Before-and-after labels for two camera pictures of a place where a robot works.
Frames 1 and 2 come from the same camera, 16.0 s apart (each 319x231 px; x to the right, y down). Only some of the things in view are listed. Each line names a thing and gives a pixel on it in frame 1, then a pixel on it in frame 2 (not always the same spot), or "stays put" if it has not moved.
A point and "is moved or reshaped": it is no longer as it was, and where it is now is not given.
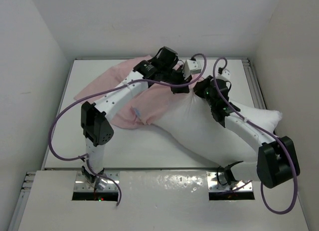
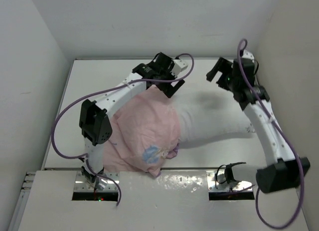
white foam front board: [158, 200] stays put
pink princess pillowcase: [153, 101] -> [145, 131]
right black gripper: [199, 87] -> [221, 64]
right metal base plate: [214, 184] stays put
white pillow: [191, 119] is moved or reshaped
